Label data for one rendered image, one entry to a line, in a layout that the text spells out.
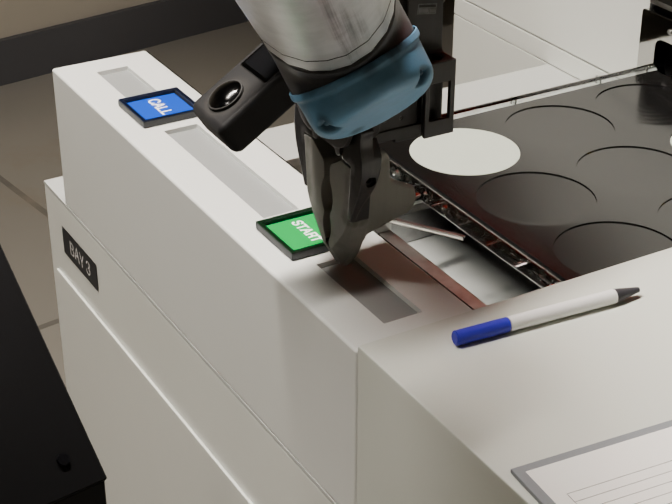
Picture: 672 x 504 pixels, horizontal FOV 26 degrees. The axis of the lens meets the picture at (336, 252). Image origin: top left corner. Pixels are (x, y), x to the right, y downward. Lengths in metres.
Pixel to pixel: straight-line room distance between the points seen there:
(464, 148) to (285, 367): 0.38
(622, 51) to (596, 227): 0.46
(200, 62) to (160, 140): 2.78
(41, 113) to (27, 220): 0.58
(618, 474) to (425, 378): 0.14
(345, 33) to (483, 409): 0.27
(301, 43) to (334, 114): 0.09
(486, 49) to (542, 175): 0.58
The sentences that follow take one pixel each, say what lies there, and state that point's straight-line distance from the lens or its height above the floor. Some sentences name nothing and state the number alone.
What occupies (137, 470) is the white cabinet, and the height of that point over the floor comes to 0.60.
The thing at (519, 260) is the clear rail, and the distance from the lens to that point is 1.15.
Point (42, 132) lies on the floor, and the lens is 3.61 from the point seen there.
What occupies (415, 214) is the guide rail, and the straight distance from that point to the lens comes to 1.33.
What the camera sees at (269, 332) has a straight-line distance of 1.04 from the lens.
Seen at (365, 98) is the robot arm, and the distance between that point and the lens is 0.76.
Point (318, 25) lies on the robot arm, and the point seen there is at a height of 1.23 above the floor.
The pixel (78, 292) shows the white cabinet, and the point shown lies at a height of 0.73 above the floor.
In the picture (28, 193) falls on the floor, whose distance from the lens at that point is 3.32.
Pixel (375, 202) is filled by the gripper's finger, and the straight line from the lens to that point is 0.98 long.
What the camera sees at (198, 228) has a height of 0.94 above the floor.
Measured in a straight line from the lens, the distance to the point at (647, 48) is 1.59.
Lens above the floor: 1.46
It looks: 29 degrees down
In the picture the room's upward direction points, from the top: straight up
